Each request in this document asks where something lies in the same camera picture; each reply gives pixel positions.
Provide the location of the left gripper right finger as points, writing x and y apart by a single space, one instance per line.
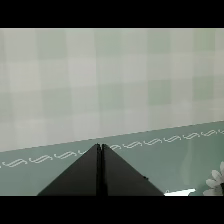
125 178

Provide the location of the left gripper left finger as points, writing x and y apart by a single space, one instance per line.
80 176

